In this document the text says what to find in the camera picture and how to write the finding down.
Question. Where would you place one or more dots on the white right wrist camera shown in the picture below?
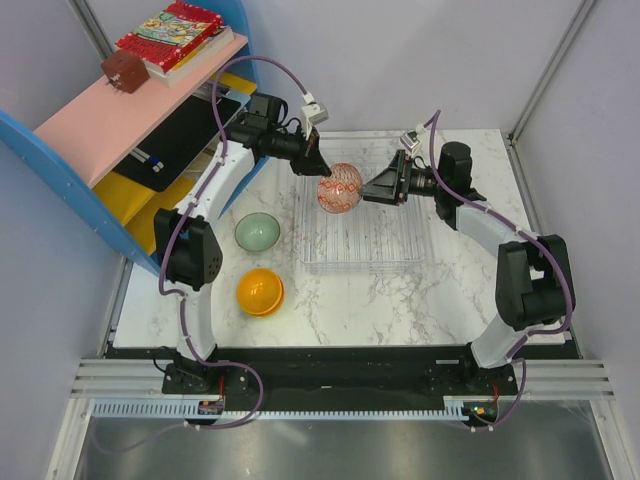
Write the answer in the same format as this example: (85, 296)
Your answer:
(411, 141)

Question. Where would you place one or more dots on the blue pink shelf unit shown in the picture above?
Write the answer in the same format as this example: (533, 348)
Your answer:
(76, 147)

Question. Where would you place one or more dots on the green celadon ceramic bowl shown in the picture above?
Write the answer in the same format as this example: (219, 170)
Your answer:
(257, 232)

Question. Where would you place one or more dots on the yellow-orange plastic bowl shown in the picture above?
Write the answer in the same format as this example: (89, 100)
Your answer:
(260, 292)

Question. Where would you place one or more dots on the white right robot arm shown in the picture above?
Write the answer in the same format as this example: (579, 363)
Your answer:
(534, 293)

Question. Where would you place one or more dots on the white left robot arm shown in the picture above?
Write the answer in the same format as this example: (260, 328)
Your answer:
(191, 257)

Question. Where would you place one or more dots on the red cover book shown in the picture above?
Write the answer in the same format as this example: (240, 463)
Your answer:
(162, 41)

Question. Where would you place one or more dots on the brown wooden cube box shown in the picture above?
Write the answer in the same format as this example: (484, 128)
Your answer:
(125, 71)

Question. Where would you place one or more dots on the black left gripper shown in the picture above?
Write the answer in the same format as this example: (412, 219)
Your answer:
(310, 161)

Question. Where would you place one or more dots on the white thick book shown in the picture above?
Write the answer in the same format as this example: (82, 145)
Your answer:
(194, 60)

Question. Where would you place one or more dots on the white slotted cable duct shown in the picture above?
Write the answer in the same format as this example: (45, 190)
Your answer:
(192, 409)

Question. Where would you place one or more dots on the white wire dish rack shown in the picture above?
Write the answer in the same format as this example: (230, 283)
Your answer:
(371, 237)

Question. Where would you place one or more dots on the red patterned ceramic bowl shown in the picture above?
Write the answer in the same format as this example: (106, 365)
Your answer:
(340, 192)

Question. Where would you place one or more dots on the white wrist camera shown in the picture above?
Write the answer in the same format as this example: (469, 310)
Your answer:
(313, 114)
(411, 141)

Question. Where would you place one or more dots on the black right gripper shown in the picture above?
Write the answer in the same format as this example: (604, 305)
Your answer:
(387, 187)

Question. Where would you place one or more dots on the black clipboard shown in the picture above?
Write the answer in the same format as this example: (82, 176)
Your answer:
(176, 142)

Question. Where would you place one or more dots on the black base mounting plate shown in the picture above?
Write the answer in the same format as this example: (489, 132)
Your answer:
(341, 378)

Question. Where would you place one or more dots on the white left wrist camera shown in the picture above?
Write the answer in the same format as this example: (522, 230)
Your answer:
(313, 114)

